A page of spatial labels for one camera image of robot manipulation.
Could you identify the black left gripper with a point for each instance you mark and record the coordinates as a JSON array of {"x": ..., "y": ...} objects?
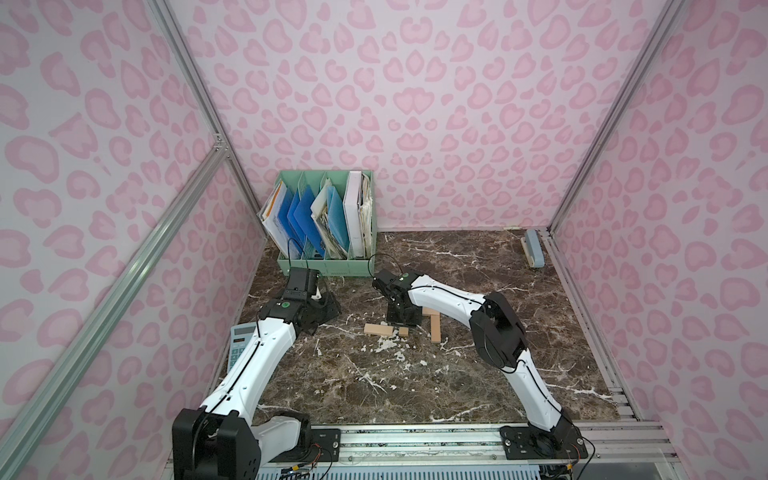
[{"x": 327, "y": 306}]

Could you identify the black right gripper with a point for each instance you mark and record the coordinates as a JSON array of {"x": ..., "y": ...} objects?
[{"x": 393, "y": 308}]

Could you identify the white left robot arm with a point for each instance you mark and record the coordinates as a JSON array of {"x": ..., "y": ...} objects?
[{"x": 218, "y": 440}]

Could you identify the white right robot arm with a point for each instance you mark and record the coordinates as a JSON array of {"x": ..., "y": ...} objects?
[{"x": 499, "y": 339}]

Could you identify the grey calculator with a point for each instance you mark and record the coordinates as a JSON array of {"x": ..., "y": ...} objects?
[{"x": 240, "y": 336}]

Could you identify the green file organizer box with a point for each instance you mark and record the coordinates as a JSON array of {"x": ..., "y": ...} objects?
[{"x": 334, "y": 263}]

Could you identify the blue folder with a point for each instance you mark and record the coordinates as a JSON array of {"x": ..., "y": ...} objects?
[{"x": 295, "y": 217}]

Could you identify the teal folder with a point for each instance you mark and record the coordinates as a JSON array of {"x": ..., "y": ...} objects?
[{"x": 336, "y": 219}]

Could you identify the white papers left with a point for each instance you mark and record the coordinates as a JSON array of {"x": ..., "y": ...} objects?
[{"x": 274, "y": 218}]

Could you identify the white binder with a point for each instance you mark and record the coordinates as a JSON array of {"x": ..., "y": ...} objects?
[{"x": 351, "y": 204}]

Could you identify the grey blue board eraser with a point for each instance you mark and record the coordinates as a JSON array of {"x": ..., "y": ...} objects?
[{"x": 532, "y": 249}]

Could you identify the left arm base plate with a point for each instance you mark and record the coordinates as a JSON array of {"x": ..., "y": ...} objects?
[{"x": 321, "y": 443}]

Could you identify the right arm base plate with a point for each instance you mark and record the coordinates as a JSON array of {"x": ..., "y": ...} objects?
[{"x": 531, "y": 443}]

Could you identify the aluminium diagonal frame bar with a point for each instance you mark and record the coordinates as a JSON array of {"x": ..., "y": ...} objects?
[{"x": 39, "y": 414}]

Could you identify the aluminium front rail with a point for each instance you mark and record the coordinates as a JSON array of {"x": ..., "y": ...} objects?
[{"x": 610, "y": 450}]

